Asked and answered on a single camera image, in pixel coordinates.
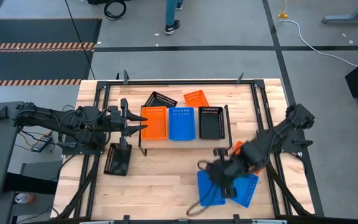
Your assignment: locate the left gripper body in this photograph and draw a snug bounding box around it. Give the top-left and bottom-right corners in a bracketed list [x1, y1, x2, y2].
[106, 98, 129, 149]

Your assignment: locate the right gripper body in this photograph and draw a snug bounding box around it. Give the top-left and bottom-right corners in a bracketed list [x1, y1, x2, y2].
[205, 148, 251, 199]

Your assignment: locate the orange plastic basket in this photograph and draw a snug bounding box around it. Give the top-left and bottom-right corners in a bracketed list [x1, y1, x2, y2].
[232, 140, 262, 175]
[183, 90, 210, 108]
[140, 106, 168, 141]

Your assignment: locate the blue plastic basket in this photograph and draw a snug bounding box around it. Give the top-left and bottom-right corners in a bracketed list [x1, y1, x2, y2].
[228, 172, 260, 208]
[196, 169, 227, 207]
[168, 106, 196, 141]

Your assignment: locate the black plastic basket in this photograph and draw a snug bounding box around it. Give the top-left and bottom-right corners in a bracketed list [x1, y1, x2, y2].
[144, 91, 178, 109]
[198, 106, 226, 140]
[103, 142, 133, 177]

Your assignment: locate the black power adapter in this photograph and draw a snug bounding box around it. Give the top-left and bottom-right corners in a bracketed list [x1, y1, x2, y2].
[30, 134, 53, 153]

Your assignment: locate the grey cabinet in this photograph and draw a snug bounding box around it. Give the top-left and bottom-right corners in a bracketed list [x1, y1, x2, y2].
[19, 160, 64, 217]

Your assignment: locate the black hazard-striped floor mat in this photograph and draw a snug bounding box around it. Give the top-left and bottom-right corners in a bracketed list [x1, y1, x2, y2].
[0, 17, 103, 87]

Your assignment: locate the person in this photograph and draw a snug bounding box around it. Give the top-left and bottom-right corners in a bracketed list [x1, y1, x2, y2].
[163, 0, 185, 35]

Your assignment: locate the black desk stand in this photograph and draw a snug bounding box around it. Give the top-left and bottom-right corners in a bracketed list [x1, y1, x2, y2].
[0, 105, 11, 121]

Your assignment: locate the black equipment base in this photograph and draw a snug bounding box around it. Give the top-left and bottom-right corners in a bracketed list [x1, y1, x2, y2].
[87, 0, 130, 5]

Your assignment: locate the drink can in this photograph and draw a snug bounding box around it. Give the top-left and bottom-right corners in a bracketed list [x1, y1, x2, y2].
[14, 192, 35, 205]

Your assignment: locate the grey metal table foot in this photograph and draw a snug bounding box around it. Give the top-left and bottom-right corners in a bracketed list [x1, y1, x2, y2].
[321, 0, 358, 25]

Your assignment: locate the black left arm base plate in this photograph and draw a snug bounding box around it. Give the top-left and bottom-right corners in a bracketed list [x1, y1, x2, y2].
[61, 130, 107, 156]

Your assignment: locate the wooden shelf with black frame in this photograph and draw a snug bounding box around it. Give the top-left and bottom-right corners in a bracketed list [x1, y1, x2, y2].
[137, 105, 233, 156]

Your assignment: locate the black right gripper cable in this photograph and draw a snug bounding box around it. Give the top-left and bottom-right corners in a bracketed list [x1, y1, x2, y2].
[186, 159, 226, 218]

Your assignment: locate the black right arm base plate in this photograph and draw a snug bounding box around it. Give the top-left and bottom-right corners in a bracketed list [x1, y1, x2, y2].
[256, 129, 314, 154]

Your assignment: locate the thin black floor cable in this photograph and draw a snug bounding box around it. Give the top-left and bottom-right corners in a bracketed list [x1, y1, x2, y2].
[63, 0, 96, 81]

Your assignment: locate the yellow cable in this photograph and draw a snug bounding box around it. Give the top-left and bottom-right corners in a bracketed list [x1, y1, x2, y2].
[17, 130, 52, 147]

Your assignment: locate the coiled black cable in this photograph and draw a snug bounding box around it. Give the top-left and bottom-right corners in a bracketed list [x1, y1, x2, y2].
[103, 0, 127, 21]

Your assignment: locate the white floor cable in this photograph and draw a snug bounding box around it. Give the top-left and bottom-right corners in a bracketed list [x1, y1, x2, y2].
[280, 18, 358, 67]

